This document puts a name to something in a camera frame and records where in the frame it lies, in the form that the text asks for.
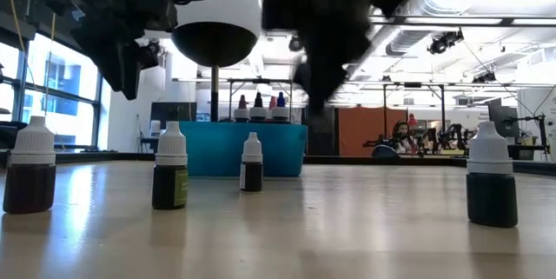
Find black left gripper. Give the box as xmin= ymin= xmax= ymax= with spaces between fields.
xmin=71 ymin=0 xmax=179 ymax=101

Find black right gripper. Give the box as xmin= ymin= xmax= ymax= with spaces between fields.
xmin=261 ymin=0 xmax=370 ymax=114

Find white-capped food coloring bottle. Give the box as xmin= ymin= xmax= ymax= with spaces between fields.
xmin=271 ymin=91 xmax=291 ymax=123
xmin=234 ymin=94 xmax=251 ymax=123
xmin=249 ymin=91 xmax=268 ymax=123

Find teal bottle holder block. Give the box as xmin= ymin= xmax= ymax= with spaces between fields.
xmin=179 ymin=121 xmax=308 ymax=178

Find white label food coloring bottle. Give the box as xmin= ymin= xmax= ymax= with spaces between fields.
xmin=240 ymin=131 xmax=264 ymax=192

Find green label food coloring bottle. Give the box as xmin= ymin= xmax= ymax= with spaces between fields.
xmin=151 ymin=121 xmax=189 ymax=210

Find brown food coloring bottle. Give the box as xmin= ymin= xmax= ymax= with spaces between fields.
xmin=3 ymin=116 xmax=57 ymax=216

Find black food coloring bottle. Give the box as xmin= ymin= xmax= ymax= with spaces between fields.
xmin=466 ymin=121 xmax=519 ymax=229

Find dropper bottles in bin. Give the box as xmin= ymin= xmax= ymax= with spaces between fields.
xmin=228 ymin=77 xmax=293 ymax=123

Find black background monitor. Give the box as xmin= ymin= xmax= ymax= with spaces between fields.
xmin=486 ymin=97 xmax=516 ymax=139
xmin=150 ymin=102 xmax=198 ymax=129

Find black partition panel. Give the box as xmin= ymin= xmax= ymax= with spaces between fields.
xmin=307 ymin=104 xmax=340 ymax=157

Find orange partition panel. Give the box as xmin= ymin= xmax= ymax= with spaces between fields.
xmin=338 ymin=107 xmax=409 ymax=157

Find large window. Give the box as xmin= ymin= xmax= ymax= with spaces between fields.
xmin=0 ymin=30 xmax=109 ymax=149

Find white globe lamp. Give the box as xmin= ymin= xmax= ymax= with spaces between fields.
xmin=171 ymin=0 xmax=263 ymax=123

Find person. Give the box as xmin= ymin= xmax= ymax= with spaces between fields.
xmin=390 ymin=121 xmax=418 ymax=155

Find black ceiling spotlight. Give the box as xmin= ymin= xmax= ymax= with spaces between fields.
xmin=427 ymin=30 xmax=465 ymax=56
xmin=472 ymin=71 xmax=498 ymax=84

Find background robot arms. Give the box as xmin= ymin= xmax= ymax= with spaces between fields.
xmin=427 ymin=123 xmax=470 ymax=154

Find black background gantry frame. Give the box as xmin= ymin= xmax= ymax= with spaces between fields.
xmin=381 ymin=82 xmax=447 ymax=152

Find yellow cable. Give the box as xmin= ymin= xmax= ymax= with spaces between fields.
xmin=2 ymin=0 xmax=57 ymax=115

